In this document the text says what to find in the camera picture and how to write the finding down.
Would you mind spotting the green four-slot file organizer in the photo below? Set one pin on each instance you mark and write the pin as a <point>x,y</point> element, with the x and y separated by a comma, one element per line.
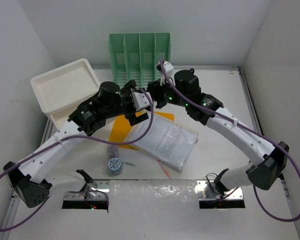
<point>134,56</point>

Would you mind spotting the white front shelf board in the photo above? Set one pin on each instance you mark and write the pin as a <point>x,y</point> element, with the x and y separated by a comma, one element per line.
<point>154,210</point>

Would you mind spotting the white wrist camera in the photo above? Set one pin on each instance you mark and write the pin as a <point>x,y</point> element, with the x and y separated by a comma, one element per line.
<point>140,100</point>
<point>166,71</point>

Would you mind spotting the orange paper folder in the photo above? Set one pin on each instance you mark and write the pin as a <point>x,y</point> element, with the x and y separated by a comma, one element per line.
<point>121,128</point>

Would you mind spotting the clear mesh document pouch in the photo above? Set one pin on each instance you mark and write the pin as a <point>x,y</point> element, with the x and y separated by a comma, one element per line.
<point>169,142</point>

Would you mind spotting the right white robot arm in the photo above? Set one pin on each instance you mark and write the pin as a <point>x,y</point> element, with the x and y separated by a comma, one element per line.
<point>266,161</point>

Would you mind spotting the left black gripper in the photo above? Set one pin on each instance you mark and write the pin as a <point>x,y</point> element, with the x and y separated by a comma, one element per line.
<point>126,92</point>

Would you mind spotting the dark-lidded ink jar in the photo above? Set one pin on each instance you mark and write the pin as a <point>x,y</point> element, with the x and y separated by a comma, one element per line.
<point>112,151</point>

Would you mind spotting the white plastic drawer unit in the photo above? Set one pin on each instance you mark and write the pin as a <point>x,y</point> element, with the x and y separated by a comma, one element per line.
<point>60,91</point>

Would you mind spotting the green-tipped white pen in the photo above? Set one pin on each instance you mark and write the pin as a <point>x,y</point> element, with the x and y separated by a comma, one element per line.
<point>128,163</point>

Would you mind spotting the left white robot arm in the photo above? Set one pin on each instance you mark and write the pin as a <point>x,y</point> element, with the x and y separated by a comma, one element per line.
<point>30,177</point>

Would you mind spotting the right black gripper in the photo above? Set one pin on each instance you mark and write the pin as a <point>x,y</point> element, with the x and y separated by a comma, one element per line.
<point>156,89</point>

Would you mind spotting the orange-tipped clear pen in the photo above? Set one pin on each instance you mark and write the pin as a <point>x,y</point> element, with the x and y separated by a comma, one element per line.
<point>164,169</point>

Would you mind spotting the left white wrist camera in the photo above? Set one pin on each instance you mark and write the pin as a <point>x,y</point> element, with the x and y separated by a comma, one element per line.
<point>140,100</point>

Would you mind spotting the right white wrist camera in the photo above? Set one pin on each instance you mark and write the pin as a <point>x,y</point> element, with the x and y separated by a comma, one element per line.
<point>166,71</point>

